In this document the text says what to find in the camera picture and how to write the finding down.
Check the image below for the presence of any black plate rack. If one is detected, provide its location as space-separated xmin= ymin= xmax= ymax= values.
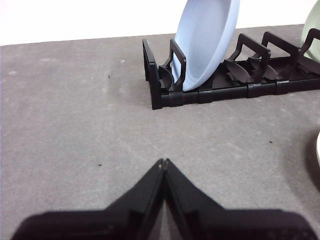
xmin=141 ymin=28 xmax=320 ymax=111

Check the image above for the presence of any blue plate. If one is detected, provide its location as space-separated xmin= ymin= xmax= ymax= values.
xmin=174 ymin=0 xmax=241 ymax=92

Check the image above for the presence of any pale cream yellow plate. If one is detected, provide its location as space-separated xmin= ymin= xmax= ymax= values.
xmin=314 ymin=131 xmax=320 ymax=164

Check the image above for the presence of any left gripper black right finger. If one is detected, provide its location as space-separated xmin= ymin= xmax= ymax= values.
xmin=163 ymin=157 xmax=316 ymax=240

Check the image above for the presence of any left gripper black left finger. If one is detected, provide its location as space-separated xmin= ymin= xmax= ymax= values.
xmin=11 ymin=157 xmax=166 ymax=240

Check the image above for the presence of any green plate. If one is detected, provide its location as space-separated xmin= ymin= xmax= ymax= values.
xmin=301 ymin=0 xmax=320 ymax=60

